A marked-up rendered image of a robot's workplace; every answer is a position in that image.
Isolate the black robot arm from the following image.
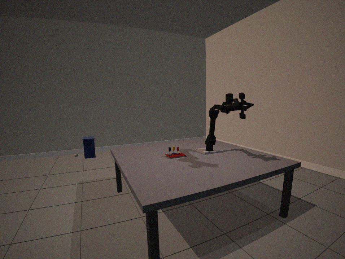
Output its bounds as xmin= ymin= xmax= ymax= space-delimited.
xmin=205 ymin=93 xmax=240 ymax=152

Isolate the red circuit board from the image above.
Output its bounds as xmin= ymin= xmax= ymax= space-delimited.
xmin=166 ymin=147 xmax=186 ymax=158

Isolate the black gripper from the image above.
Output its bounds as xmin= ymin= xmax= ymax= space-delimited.
xmin=232 ymin=92 xmax=254 ymax=119

